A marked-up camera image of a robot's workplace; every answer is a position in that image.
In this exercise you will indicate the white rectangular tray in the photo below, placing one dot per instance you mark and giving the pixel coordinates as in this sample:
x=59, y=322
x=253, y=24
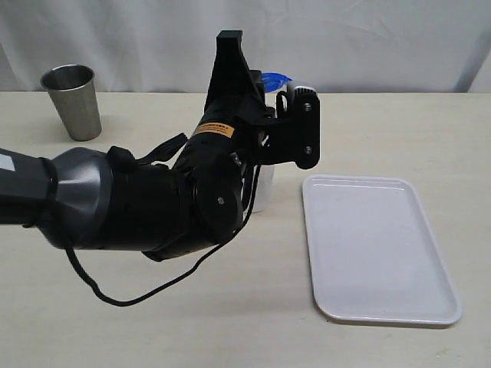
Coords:
x=373, y=256

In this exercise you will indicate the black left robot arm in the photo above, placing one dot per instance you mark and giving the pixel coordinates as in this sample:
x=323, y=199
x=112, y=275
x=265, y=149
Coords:
x=187, y=194

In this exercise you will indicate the blue container lid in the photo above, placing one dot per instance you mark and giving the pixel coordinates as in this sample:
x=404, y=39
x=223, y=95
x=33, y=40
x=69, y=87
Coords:
x=274, y=81

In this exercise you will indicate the clear plastic tall container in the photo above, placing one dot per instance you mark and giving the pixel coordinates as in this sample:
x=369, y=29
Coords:
x=264, y=189

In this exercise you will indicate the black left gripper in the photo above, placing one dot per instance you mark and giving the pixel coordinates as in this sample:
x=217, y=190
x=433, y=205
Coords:
x=233, y=92

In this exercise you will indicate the stainless steel cup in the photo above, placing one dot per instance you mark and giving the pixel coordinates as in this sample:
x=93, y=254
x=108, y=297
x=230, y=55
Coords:
x=72, y=91

